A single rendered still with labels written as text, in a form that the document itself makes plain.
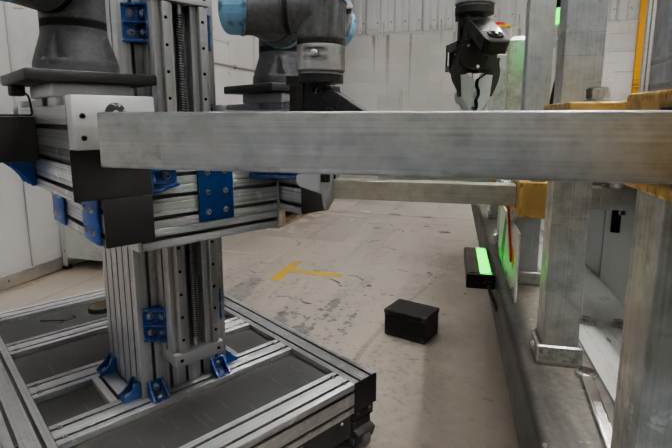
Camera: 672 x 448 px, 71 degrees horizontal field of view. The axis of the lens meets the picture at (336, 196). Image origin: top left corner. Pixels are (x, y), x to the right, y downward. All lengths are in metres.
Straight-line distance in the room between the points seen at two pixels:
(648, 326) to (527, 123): 0.13
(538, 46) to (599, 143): 0.55
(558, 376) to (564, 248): 0.13
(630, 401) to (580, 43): 0.33
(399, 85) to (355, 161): 8.56
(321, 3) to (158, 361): 1.02
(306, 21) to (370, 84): 8.16
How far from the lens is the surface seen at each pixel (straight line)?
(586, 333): 0.88
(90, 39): 1.04
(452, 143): 0.22
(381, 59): 8.89
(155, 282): 1.33
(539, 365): 0.57
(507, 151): 0.22
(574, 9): 0.53
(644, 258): 0.30
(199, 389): 1.45
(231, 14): 0.77
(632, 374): 0.32
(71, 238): 3.42
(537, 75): 0.77
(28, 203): 3.32
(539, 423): 0.48
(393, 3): 9.04
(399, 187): 0.73
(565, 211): 0.53
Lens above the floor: 0.96
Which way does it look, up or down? 9 degrees down
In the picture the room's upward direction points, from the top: straight up
